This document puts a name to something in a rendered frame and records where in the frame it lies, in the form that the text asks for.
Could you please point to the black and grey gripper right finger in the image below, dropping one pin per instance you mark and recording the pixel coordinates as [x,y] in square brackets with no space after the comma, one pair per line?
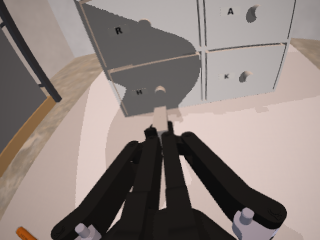
[254,216]

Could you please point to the grey drawer front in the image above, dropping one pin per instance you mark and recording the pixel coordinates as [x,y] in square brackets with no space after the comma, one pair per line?
[116,25]
[140,86]
[235,21]
[226,70]

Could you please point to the orange aa battery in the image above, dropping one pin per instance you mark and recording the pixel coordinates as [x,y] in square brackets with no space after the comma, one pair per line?
[24,234]

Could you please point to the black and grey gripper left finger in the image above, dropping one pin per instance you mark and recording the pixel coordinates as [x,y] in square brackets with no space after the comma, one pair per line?
[96,213]

